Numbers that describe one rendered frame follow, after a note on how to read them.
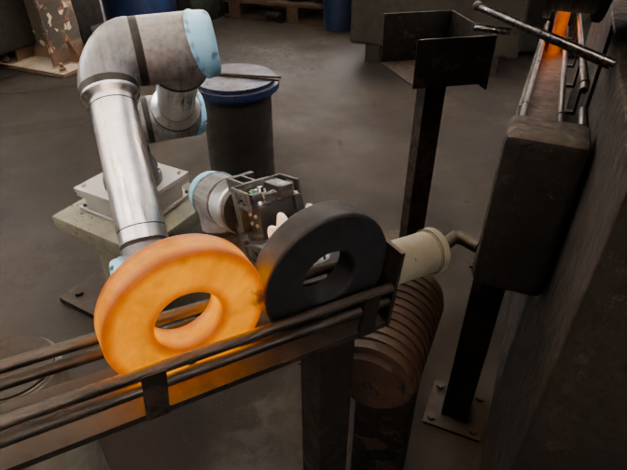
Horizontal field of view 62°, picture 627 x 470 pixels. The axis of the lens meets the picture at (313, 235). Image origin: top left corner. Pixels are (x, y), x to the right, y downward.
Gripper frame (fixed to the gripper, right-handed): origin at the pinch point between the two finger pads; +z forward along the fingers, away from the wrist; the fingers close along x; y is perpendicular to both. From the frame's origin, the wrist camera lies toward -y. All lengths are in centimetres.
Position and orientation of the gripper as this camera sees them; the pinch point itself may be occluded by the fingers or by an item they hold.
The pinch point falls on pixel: (319, 260)
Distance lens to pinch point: 56.5
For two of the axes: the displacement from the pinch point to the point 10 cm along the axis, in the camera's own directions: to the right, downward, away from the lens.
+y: -1.6, -9.2, -3.5
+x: 8.5, -3.1, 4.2
